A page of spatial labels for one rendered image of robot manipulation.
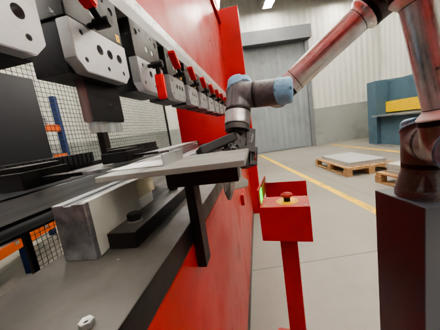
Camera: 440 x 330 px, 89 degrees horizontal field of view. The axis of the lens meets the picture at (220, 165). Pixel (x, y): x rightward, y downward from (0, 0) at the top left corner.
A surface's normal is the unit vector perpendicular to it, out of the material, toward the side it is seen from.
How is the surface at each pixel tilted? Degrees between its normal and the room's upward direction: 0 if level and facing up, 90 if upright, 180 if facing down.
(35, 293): 0
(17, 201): 90
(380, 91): 90
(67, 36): 90
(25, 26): 90
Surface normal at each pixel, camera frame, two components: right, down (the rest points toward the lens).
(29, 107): 0.98, -0.11
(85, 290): -0.15, -0.98
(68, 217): -0.16, 0.18
